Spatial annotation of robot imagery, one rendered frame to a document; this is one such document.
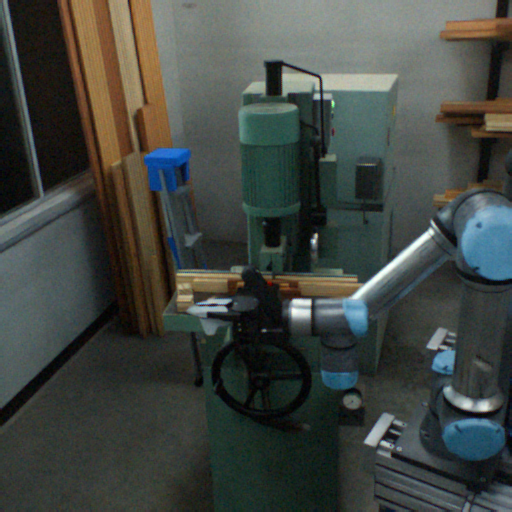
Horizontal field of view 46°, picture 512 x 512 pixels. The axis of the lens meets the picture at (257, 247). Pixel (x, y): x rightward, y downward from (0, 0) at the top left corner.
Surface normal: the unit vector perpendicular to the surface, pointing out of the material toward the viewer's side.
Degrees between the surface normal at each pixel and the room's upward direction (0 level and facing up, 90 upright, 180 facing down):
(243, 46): 90
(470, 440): 98
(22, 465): 0
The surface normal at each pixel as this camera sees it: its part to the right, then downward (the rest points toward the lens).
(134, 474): -0.04, -0.91
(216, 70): -0.29, 0.40
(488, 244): -0.13, 0.28
